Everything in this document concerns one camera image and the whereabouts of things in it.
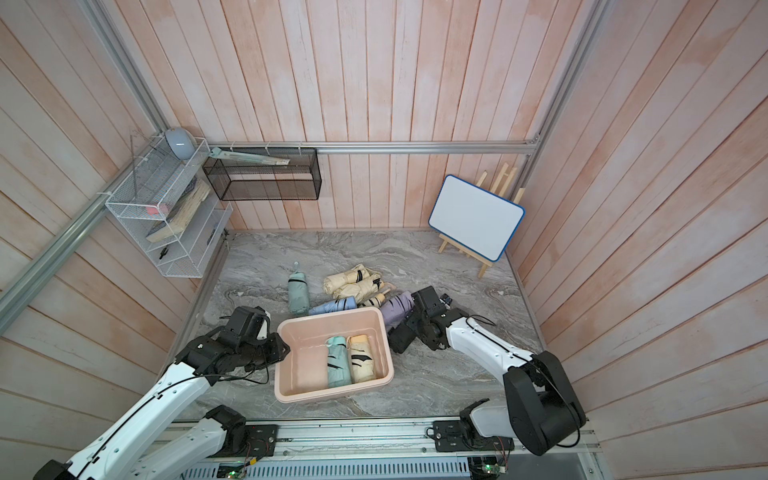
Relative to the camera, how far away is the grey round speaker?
826 mm

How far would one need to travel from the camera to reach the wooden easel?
921 millimetres

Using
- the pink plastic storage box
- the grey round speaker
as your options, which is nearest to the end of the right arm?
the pink plastic storage box
